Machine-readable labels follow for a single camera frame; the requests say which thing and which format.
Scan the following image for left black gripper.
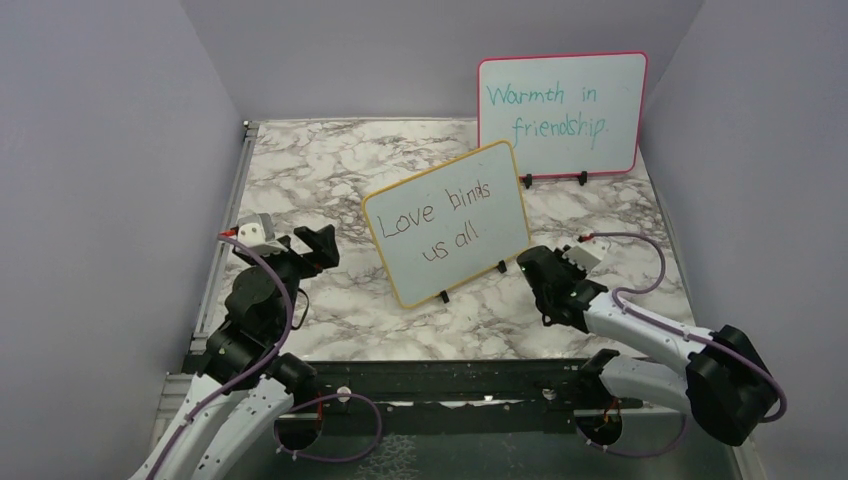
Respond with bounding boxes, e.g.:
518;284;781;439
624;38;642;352
236;224;339;335

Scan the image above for yellow framed whiteboard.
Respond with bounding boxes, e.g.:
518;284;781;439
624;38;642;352
361;140;531;308

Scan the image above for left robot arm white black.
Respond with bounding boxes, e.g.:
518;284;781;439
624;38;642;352
133;214;340;479

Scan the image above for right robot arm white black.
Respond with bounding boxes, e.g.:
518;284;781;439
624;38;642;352
516;245;785;446

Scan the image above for pink framed whiteboard with writing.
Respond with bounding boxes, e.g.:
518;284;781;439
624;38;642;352
477;51;649;178

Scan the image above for pink board stand feet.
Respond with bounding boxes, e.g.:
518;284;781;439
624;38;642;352
519;171;589;189

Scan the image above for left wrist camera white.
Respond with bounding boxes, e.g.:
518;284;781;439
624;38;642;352
236;213;286;256

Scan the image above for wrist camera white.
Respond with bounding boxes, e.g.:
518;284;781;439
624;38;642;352
236;213;286;256
563;237;609;273

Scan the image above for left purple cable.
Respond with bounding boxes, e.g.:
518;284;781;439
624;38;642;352
145;231;384;480

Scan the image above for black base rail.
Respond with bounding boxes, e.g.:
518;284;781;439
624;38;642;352
182;354;644;439

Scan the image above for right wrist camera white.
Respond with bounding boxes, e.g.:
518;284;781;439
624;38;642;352
563;237;609;273

